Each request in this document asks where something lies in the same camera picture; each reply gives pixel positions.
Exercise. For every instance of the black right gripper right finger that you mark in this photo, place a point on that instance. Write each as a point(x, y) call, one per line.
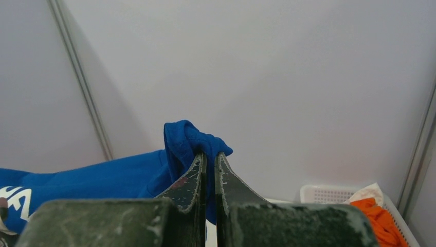
point(244, 218)

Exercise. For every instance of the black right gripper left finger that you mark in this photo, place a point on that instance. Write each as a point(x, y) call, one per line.
point(176, 217)

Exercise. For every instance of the blue panda print t-shirt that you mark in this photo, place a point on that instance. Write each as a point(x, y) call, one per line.
point(140, 176)

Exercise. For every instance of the white plastic laundry basket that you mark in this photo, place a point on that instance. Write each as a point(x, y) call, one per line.
point(337, 194)

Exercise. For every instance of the white t-shirt in basket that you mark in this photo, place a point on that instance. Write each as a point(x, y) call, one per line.
point(370, 191)

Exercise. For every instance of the orange t-shirt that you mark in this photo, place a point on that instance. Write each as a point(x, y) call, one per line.
point(384, 228)

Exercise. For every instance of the right metal corner post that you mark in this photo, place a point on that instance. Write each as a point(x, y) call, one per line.
point(420, 160)

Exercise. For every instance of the metal corner post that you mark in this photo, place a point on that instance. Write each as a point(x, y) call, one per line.
point(420, 160)
point(59, 14)

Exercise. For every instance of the left metal corner post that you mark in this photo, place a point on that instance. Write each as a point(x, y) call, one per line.
point(59, 14)

